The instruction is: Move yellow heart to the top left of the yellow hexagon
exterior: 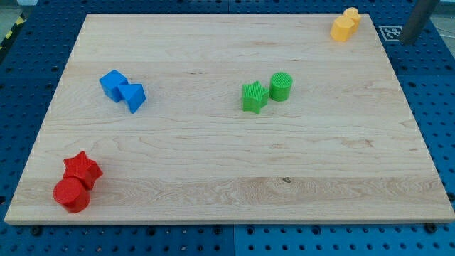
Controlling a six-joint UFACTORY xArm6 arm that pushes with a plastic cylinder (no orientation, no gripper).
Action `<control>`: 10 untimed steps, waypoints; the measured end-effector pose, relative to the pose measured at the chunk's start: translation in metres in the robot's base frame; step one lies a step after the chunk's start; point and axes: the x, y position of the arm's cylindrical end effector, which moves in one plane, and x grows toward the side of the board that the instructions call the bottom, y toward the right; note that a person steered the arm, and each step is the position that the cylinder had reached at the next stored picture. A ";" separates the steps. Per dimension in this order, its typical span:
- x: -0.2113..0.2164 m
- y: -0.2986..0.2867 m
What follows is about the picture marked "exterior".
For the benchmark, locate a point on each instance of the yellow heart block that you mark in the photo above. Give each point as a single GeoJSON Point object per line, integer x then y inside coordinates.
{"type": "Point", "coordinates": [352, 13]}

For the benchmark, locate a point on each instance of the yellow hexagon block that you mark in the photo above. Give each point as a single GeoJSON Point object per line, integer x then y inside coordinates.
{"type": "Point", "coordinates": [342, 28]}

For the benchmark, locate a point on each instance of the wooden board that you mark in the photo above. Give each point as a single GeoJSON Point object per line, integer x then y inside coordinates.
{"type": "Point", "coordinates": [344, 148]}

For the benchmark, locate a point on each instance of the green star block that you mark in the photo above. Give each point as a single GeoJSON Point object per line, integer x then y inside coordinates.
{"type": "Point", "coordinates": [254, 97]}

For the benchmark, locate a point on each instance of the green cylinder block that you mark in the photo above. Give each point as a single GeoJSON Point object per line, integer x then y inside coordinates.
{"type": "Point", "coordinates": [280, 86]}

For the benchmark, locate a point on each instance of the blue triangle block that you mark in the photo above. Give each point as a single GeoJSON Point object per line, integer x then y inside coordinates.
{"type": "Point", "coordinates": [134, 95]}

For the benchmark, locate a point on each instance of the blue cube block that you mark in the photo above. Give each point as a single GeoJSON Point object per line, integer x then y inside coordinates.
{"type": "Point", "coordinates": [110, 83]}

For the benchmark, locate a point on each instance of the red star block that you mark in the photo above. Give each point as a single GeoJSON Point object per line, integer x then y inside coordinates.
{"type": "Point", "coordinates": [82, 168]}

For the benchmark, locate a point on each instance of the red cylinder block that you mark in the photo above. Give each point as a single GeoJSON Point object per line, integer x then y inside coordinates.
{"type": "Point", "coordinates": [71, 195]}

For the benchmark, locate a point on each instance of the black white fiducial marker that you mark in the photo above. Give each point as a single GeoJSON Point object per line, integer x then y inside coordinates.
{"type": "Point", "coordinates": [390, 33]}

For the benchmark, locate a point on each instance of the grey cylindrical robot tool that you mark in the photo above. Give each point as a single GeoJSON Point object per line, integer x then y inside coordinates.
{"type": "Point", "coordinates": [417, 20]}

